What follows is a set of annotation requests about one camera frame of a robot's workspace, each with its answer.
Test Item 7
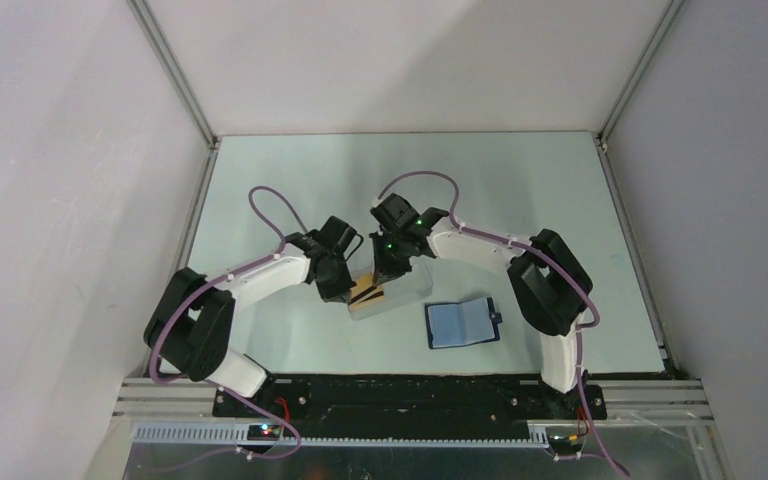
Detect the gold card with black stripe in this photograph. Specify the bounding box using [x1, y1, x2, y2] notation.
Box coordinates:
[348, 269, 386, 312]

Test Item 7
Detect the clear plastic tray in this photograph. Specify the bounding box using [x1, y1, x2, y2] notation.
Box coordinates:
[348, 259, 433, 321]

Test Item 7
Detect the blue leather card holder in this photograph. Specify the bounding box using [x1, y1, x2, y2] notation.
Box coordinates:
[424, 296, 503, 350]

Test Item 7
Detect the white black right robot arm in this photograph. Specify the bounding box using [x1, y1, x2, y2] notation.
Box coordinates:
[370, 194, 593, 418]

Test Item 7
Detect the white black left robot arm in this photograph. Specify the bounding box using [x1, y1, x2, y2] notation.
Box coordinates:
[143, 216, 359, 417]

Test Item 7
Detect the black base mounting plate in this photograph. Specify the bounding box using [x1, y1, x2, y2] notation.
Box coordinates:
[212, 372, 607, 440]

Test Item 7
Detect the left electronics board with leds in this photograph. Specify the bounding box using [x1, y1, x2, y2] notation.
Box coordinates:
[247, 424, 282, 441]

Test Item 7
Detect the electronics board with leds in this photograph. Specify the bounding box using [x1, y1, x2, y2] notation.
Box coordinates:
[247, 424, 282, 441]
[546, 434, 587, 460]

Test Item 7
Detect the right electronics board with leds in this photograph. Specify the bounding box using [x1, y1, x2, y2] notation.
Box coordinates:
[546, 434, 587, 460]

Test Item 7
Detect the grey slotted cable duct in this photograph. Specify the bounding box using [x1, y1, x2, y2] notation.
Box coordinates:
[133, 422, 549, 449]

